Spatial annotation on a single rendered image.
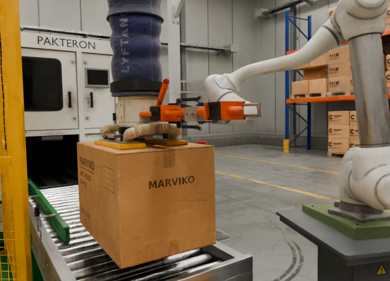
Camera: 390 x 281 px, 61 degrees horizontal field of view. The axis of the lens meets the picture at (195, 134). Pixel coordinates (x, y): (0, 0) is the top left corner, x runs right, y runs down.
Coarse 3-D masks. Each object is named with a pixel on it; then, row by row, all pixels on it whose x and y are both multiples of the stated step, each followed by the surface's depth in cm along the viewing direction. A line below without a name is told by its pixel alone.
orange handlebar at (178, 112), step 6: (180, 108) 108; (198, 108) 98; (228, 108) 86; (234, 108) 86; (240, 108) 87; (144, 114) 129; (150, 114) 124; (168, 114) 113; (174, 114) 109; (180, 114) 106; (198, 114) 98
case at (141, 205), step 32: (96, 160) 132; (128, 160) 112; (160, 160) 118; (192, 160) 126; (96, 192) 134; (128, 192) 112; (160, 192) 119; (192, 192) 126; (96, 224) 136; (128, 224) 113; (160, 224) 119; (192, 224) 127; (128, 256) 113; (160, 256) 120
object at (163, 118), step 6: (150, 108) 120; (156, 108) 116; (162, 108) 115; (168, 108) 116; (174, 108) 118; (156, 114) 118; (162, 114) 115; (150, 120) 120; (156, 120) 116; (162, 120) 115; (168, 120) 117; (174, 120) 118; (180, 120) 119
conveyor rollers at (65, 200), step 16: (48, 192) 282; (64, 192) 281; (64, 208) 236; (48, 224) 199; (80, 224) 199; (80, 240) 173; (64, 256) 153; (80, 256) 155; (96, 256) 152; (176, 256) 153; (192, 256) 157; (208, 256) 152; (80, 272) 138; (96, 272) 141; (112, 272) 137; (128, 272) 139; (144, 272) 136; (160, 272) 138; (176, 272) 142
